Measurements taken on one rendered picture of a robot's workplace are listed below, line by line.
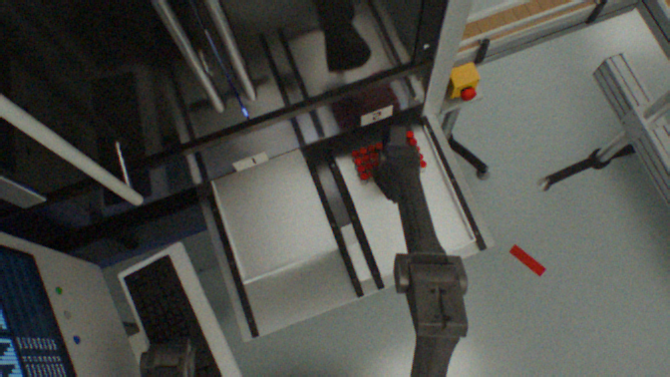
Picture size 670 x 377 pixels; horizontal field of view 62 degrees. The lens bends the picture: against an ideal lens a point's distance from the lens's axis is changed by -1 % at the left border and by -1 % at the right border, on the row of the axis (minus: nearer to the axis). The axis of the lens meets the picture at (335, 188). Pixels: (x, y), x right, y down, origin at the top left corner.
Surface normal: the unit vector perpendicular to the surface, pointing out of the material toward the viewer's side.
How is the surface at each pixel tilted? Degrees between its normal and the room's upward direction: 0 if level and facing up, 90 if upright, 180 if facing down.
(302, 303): 0
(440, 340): 42
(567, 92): 0
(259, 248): 0
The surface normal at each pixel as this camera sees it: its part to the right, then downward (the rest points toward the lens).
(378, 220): -0.05, -0.29
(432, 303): 0.11, -0.68
